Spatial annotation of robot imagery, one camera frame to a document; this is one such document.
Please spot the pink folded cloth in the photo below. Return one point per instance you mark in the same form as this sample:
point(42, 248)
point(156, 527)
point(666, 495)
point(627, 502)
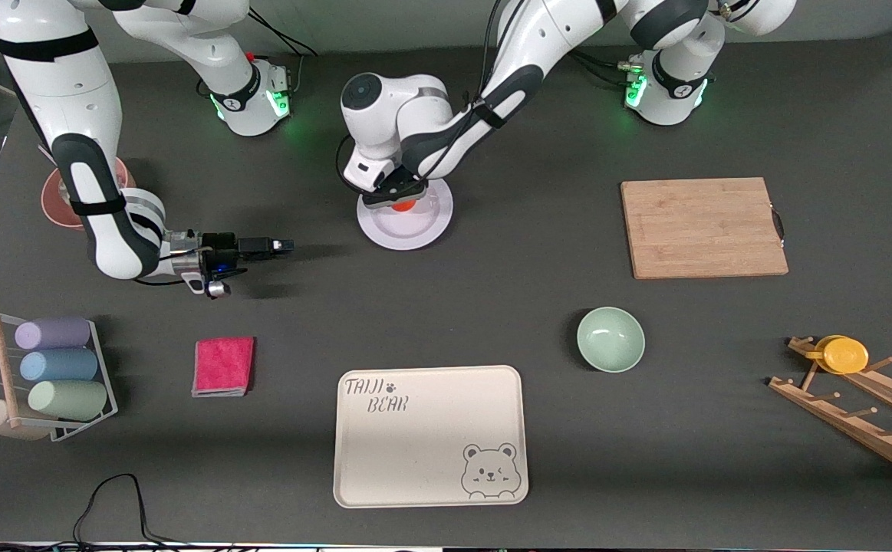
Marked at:
point(223, 366)

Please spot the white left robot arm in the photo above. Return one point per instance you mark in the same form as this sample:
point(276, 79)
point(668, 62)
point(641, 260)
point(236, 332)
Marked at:
point(430, 123)

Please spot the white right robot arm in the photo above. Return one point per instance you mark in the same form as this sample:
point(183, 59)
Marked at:
point(70, 92)

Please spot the wooden cutting board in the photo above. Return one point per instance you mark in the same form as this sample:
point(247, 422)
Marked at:
point(699, 230)

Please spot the green bowl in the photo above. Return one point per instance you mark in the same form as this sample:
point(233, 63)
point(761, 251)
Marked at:
point(610, 340)

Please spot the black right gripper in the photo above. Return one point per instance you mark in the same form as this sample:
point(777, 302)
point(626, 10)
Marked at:
point(222, 244)

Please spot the yellow cup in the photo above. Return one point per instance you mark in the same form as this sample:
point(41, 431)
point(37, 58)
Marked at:
point(844, 355)

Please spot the orange fruit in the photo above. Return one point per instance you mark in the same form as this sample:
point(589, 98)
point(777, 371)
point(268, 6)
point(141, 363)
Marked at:
point(404, 205)

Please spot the wooden peg rack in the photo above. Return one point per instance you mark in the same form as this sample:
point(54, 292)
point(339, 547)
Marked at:
point(860, 429)

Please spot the pink bowl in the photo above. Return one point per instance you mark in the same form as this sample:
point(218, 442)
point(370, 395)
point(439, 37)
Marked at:
point(58, 203)

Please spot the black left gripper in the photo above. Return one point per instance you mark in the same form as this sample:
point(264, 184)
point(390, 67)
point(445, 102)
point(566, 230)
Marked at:
point(404, 175)

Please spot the white round plate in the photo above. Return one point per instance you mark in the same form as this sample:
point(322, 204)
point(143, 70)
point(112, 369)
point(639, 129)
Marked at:
point(415, 230)

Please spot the blue cup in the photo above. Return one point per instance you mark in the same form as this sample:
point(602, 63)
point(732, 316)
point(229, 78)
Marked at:
point(58, 365)

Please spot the cream tray with bear print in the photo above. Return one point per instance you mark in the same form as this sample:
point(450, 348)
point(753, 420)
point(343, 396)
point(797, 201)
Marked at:
point(415, 452)

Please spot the green cup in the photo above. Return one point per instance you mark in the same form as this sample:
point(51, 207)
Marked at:
point(68, 399)

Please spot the purple cup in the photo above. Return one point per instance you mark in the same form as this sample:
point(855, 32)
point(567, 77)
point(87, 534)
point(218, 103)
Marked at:
point(54, 333)

